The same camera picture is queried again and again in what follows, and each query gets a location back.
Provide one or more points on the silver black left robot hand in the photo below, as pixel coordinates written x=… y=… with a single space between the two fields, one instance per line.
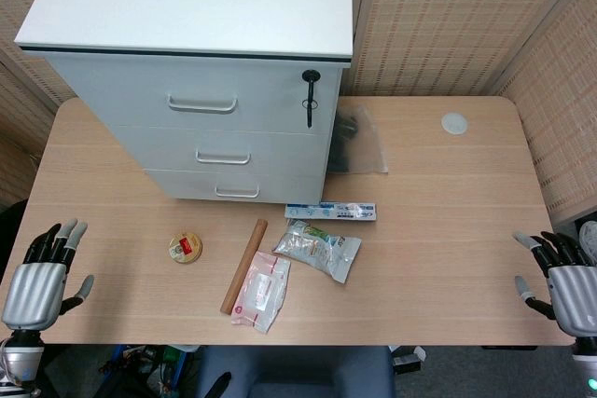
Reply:
x=32 y=291

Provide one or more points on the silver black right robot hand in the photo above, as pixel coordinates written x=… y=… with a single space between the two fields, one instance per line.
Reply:
x=573 y=295

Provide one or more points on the white drawer of medium height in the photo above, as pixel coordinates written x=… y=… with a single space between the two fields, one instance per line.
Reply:
x=284 y=151

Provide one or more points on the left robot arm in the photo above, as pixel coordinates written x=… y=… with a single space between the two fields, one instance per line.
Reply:
x=18 y=360

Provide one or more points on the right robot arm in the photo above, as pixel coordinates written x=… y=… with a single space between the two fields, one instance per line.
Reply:
x=587 y=365

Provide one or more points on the large white drawer with lock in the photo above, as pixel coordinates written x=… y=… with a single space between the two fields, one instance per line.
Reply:
x=126 y=90

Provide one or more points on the low white drawer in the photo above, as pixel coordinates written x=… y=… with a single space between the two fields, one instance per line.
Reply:
x=294 y=187

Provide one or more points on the black key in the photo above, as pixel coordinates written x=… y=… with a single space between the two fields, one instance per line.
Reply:
x=309 y=100

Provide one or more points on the white sneaker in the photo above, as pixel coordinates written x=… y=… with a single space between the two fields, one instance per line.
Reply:
x=589 y=239

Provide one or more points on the woven bamboo partition screen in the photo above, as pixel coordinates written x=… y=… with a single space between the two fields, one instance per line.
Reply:
x=18 y=6
x=559 y=137
x=443 y=20

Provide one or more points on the round gold tin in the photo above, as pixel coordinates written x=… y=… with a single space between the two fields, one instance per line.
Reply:
x=186 y=248

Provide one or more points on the wooden rolling pin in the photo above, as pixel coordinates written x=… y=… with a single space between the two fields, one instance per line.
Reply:
x=242 y=267

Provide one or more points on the pink white wet wipes pack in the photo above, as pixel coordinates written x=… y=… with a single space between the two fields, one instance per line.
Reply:
x=261 y=293

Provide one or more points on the crumpled white snack bag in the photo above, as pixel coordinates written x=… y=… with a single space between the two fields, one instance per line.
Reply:
x=322 y=249

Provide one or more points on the blue white toothpaste box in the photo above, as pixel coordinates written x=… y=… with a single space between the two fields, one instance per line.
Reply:
x=331 y=211

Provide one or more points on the clear plastic bag black contents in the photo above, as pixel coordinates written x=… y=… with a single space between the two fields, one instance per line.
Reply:
x=359 y=146

